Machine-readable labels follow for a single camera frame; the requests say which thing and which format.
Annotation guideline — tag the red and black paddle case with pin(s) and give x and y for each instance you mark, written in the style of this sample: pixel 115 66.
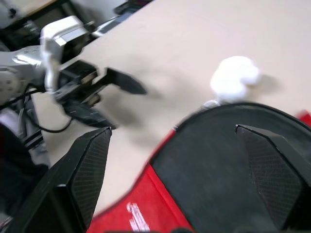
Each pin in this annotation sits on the red and black paddle case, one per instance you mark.
pixel 194 170

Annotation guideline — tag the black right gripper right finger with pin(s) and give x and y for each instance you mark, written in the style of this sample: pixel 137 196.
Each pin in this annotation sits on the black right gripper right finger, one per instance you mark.
pixel 279 174

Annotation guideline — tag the white fluffy zipper pompom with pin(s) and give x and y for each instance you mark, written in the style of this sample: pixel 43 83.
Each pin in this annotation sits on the white fluffy zipper pompom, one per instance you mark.
pixel 233 77

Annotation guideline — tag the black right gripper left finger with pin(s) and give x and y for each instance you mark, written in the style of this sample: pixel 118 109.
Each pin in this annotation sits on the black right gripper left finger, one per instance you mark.
pixel 70 177

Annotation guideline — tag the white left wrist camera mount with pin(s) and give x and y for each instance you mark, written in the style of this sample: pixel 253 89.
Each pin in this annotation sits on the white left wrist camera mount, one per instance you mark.
pixel 60 26

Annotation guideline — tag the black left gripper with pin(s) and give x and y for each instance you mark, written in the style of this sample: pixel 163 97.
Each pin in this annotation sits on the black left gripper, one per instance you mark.
pixel 77 85

